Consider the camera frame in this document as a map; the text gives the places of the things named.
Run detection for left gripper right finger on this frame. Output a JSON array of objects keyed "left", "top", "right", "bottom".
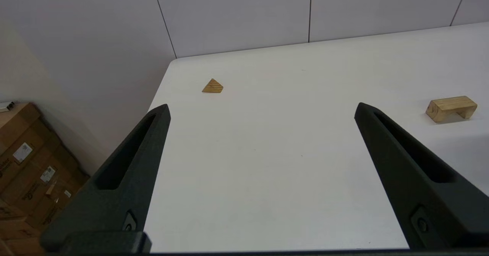
[{"left": 354, "top": 102, "right": 489, "bottom": 250}]

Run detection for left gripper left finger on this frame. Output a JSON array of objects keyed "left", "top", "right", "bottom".
[{"left": 40, "top": 104, "right": 172, "bottom": 253}]

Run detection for arched wooden building block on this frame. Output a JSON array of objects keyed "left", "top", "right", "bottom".
[{"left": 425, "top": 96, "right": 478, "bottom": 123}]

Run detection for triangular wooden building block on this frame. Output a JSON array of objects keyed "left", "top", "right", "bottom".
[{"left": 202, "top": 78, "right": 224, "bottom": 94}]

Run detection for stacked cardboard boxes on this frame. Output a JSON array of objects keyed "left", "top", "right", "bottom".
[{"left": 0, "top": 102, "right": 91, "bottom": 230}]

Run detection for small plain cardboard box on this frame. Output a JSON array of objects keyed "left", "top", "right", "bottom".
[{"left": 0, "top": 199, "right": 43, "bottom": 256}]

